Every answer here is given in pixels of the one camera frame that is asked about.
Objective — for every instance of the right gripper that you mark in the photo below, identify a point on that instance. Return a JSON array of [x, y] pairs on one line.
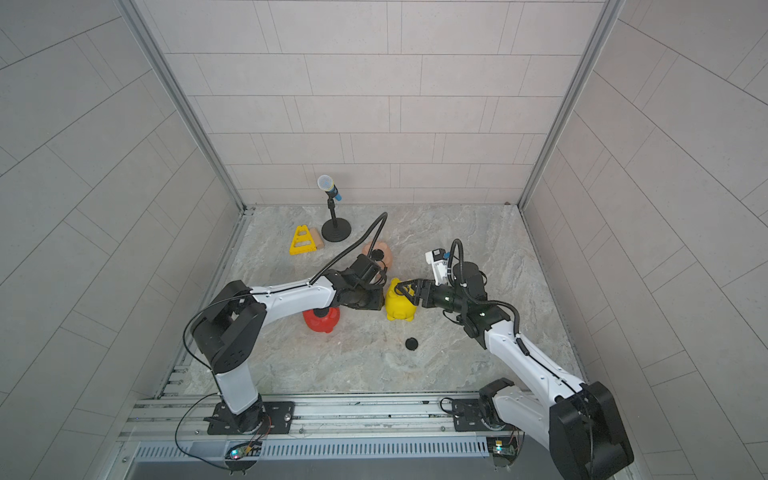
[[423, 285]]

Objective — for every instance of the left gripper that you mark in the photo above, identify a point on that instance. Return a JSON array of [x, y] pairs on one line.
[[379, 300]]

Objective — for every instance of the yellow piggy bank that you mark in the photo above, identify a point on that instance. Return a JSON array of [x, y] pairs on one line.
[[398, 306]]

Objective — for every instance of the pink piggy bank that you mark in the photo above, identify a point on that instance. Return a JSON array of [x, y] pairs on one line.
[[387, 262]]

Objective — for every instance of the red piggy bank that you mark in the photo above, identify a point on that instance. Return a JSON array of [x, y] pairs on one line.
[[322, 320]]

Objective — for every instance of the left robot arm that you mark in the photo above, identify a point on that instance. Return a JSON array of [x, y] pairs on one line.
[[228, 330]]

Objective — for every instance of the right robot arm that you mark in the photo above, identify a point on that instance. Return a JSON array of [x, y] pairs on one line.
[[578, 423]]

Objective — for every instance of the small wooden block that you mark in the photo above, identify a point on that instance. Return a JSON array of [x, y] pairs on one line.
[[317, 238]]

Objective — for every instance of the black microphone stand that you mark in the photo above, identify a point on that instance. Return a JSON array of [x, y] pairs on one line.
[[335, 229]]

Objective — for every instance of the yellow triangular block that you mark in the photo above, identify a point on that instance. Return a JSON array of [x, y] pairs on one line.
[[302, 241]]

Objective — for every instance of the right circuit board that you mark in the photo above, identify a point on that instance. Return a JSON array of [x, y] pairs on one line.
[[502, 451]]

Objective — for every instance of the circuit board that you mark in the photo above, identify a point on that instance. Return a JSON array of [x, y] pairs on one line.
[[502, 451], [248, 451]]

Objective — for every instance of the left circuit board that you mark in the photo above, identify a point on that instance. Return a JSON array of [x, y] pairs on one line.
[[248, 451]]

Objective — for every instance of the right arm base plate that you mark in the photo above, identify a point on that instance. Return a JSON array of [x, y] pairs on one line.
[[480, 415]]

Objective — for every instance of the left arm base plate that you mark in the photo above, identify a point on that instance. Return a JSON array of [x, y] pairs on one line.
[[277, 415]]

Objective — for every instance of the aluminium mounting rail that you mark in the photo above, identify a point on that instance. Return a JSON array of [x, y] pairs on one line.
[[315, 416]]

